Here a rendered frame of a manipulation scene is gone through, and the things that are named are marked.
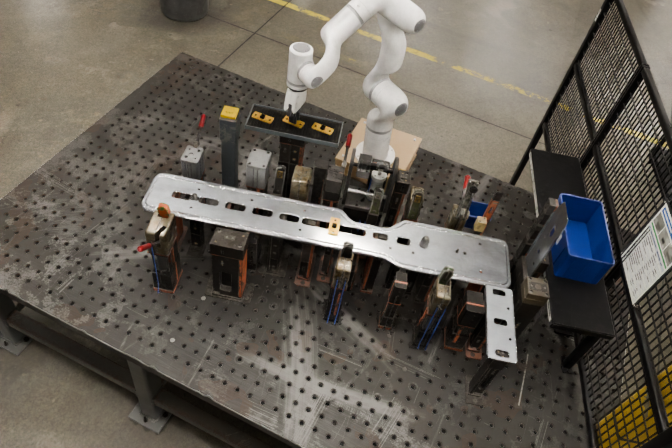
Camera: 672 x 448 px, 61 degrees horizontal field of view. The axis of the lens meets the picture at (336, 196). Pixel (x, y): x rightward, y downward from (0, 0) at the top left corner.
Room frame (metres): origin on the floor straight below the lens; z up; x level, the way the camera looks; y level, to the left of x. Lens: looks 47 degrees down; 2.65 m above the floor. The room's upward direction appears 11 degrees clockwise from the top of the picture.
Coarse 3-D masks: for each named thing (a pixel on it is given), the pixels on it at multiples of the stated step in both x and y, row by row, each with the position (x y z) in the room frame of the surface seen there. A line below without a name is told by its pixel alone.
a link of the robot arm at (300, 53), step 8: (296, 48) 1.70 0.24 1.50; (304, 48) 1.71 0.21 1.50; (312, 48) 1.73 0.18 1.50; (296, 56) 1.67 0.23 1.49; (304, 56) 1.68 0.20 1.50; (312, 56) 1.71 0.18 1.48; (288, 64) 1.70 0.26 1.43; (296, 64) 1.67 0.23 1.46; (304, 64) 1.67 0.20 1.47; (288, 72) 1.69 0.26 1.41; (296, 72) 1.66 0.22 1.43; (288, 80) 1.69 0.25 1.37; (296, 80) 1.67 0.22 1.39
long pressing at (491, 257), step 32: (160, 192) 1.36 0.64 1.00; (192, 192) 1.39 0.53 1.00; (224, 192) 1.42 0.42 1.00; (256, 192) 1.45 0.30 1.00; (224, 224) 1.28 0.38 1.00; (256, 224) 1.30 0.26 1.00; (288, 224) 1.33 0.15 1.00; (352, 224) 1.39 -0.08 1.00; (416, 224) 1.45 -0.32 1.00; (384, 256) 1.28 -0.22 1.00; (416, 256) 1.30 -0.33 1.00; (448, 256) 1.33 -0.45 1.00; (480, 256) 1.37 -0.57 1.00
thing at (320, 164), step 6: (318, 162) 1.58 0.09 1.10; (324, 162) 1.59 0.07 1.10; (318, 168) 1.56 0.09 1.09; (324, 168) 1.56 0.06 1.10; (318, 174) 1.56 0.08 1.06; (324, 174) 1.56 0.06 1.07; (318, 180) 1.56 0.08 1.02; (324, 180) 1.59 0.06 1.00; (318, 186) 1.56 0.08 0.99; (312, 192) 1.56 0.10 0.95; (318, 192) 1.56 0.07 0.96; (312, 198) 1.56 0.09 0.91; (318, 198) 1.56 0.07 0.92
